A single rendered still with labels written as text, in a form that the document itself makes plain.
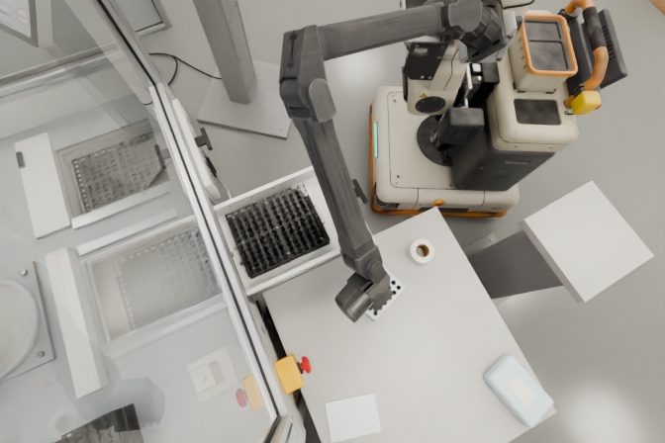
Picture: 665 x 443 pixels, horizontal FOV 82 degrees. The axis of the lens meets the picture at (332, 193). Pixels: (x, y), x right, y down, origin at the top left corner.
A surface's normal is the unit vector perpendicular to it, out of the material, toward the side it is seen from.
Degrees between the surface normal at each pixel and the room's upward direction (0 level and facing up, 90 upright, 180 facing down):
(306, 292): 0
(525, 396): 0
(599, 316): 0
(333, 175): 45
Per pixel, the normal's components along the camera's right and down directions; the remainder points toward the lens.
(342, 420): 0.04, -0.34
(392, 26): 0.54, 0.18
